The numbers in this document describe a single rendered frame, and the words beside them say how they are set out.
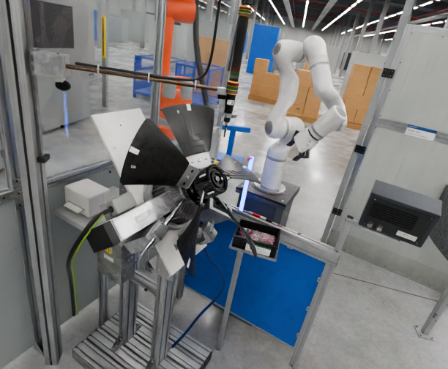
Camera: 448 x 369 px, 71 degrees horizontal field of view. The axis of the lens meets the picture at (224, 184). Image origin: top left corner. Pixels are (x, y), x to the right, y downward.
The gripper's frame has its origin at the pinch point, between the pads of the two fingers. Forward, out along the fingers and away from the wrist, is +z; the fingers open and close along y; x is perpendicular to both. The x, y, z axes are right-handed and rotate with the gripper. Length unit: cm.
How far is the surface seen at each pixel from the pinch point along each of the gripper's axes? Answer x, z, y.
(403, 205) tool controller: 12, -31, 46
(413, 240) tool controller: 23, -24, 58
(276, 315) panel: 19, 65, 69
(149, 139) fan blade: -82, -8, 16
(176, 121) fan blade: -64, 2, -4
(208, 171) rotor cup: -58, -3, 22
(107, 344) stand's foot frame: -64, 115, 63
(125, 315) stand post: -60, 93, 53
